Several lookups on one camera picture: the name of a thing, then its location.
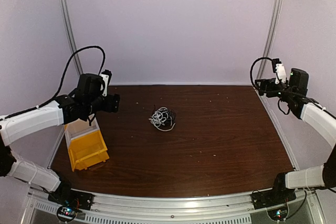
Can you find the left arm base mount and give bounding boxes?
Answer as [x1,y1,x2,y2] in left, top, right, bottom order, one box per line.
[43,182,93,223]

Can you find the cable bundle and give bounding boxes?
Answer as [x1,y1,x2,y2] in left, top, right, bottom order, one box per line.
[148,104,177,132]

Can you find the front aluminium rail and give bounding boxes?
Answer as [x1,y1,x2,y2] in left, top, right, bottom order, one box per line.
[20,187,329,224]

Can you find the right aluminium frame post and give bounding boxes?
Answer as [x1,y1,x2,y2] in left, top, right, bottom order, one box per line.
[256,0,287,79]

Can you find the left arm black hose cable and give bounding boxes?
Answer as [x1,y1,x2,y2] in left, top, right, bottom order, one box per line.
[51,46,106,104]

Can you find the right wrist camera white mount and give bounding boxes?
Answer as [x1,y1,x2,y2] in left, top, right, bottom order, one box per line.
[271,58,287,84]

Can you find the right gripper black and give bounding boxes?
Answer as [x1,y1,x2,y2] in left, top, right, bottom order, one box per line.
[255,78,295,102]

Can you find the white translucent bin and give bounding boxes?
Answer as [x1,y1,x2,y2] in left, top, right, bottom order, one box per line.
[64,119,100,147]

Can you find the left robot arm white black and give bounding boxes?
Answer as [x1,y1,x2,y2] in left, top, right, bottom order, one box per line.
[1,70,120,205]

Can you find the yellow bin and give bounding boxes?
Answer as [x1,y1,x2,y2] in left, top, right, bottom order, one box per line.
[68,130,110,172]

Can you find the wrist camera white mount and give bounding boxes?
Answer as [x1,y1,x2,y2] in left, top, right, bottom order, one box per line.
[100,69,113,97]
[271,58,287,84]

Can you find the right arm black hose cable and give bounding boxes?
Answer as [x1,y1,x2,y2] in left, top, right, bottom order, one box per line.
[249,56,275,88]

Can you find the arm black hose cable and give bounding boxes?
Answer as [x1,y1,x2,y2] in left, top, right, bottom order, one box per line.
[249,56,275,88]
[51,46,106,104]

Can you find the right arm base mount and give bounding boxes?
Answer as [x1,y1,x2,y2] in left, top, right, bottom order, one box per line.
[251,173,296,221]

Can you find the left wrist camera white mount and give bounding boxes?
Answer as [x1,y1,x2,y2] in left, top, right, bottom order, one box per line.
[100,69,113,97]

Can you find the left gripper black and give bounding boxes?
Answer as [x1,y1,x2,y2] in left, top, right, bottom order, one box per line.
[86,93,120,116]

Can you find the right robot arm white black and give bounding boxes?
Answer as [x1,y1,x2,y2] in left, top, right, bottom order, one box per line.
[250,68,335,204]

